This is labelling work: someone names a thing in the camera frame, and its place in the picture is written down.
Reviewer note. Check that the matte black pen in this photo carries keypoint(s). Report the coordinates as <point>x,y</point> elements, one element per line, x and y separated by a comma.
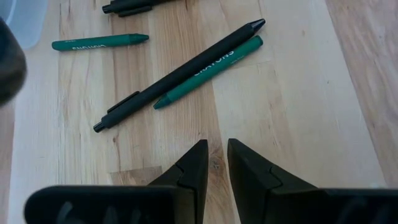
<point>133,5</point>

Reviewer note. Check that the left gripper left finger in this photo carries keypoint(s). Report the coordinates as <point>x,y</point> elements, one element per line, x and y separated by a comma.
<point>189,180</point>

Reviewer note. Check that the green crayon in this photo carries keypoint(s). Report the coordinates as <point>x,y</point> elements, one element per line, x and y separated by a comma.
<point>211,71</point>
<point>99,42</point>

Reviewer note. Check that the clear plastic supply box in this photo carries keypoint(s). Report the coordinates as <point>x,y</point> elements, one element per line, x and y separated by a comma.
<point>25,18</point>

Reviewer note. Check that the black click pen with clip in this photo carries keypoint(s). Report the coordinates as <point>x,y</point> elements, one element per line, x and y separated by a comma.
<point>180,74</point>

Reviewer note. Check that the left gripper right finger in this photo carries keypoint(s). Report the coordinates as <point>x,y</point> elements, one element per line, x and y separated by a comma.
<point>264,193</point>

